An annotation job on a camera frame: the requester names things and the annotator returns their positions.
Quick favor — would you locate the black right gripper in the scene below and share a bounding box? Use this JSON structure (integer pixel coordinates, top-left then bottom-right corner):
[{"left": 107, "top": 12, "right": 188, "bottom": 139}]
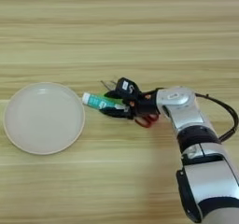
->
[{"left": 99, "top": 89, "right": 161, "bottom": 120}]

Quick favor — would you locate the green white glue stick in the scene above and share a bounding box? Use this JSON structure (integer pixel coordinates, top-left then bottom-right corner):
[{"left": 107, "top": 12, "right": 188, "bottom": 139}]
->
[{"left": 81, "top": 91, "right": 130, "bottom": 111}]

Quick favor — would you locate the small black box white label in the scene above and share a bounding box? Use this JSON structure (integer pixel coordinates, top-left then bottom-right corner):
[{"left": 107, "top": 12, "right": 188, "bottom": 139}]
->
[{"left": 116, "top": 77, "right": 142, "bottom": 101}]

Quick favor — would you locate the round beige plate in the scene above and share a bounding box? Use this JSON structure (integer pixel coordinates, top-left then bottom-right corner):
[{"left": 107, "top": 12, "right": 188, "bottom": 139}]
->
[{"left": 3, "top": 81, "right": 86, "bottom": 156}]

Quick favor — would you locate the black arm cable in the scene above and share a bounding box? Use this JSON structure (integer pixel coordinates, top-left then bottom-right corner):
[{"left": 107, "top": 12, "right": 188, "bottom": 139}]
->
[{"left": 194, "top": 92, "right": 239, "bottom": 143}]

